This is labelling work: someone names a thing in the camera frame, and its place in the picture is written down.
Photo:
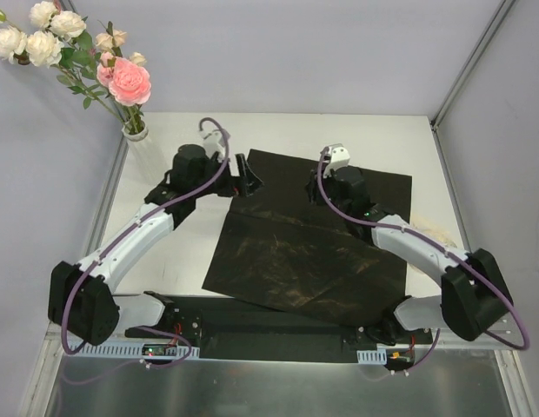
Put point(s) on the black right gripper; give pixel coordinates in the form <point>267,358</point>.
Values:
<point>316,187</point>

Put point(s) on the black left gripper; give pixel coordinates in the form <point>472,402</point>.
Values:
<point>237,176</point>

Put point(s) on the cream ribbon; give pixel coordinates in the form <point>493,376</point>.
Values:
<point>426,226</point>

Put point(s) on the pink and white flower bouquet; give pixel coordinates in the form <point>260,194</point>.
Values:
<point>129,84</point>

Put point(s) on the peach rosebud flower stem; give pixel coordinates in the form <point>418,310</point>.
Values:
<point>111,41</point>

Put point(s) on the green leafy flower stem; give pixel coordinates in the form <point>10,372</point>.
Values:
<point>62,42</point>

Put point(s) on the white peony flower stem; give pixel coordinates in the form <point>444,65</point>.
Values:
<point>13,41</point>

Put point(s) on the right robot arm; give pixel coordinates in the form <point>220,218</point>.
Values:
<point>473,294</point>

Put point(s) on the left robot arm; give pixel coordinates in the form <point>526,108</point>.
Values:
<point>82,297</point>

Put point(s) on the white ribbed vase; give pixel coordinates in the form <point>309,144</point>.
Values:
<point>147,152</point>

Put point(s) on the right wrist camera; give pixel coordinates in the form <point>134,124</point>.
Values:
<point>335,157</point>

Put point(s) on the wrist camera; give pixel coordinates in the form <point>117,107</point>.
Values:
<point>213,143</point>
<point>335,157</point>

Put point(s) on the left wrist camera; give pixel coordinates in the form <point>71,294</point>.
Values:
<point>213,143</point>

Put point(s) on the left aluminium frame post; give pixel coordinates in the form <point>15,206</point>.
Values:
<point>68,5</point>

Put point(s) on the aluminium frame post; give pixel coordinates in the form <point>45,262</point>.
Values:
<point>68,5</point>
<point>475,56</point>

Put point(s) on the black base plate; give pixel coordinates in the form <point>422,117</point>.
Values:
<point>228,329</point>

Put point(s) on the right white cable duct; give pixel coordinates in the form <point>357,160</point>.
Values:
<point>372,357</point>

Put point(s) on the white cable duct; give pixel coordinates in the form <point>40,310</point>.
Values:
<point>372,357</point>
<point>138,350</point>

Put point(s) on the right aluminium frame post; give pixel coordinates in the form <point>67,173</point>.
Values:
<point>475,56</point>

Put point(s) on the left white cable duct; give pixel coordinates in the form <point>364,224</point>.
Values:
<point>138,350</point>

